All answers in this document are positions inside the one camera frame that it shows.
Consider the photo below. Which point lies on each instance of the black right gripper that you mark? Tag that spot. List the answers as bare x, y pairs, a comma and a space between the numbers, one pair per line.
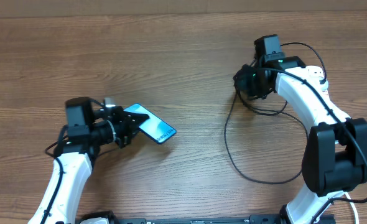
241, 84

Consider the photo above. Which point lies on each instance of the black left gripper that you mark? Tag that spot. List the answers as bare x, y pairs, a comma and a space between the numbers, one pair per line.
130, 122

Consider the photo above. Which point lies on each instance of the blue smartphone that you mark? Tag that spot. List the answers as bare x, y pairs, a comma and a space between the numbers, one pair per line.
154, 127

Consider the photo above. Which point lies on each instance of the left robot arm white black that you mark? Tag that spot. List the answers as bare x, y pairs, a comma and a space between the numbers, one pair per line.
76, 150

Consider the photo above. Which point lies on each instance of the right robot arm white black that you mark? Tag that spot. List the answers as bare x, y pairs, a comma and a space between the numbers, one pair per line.
335, 156

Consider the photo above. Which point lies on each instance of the white charger plug adapter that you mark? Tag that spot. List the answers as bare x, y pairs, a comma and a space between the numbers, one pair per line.
323, 85

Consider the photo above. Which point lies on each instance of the white power strip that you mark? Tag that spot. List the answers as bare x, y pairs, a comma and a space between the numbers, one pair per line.
315, 76

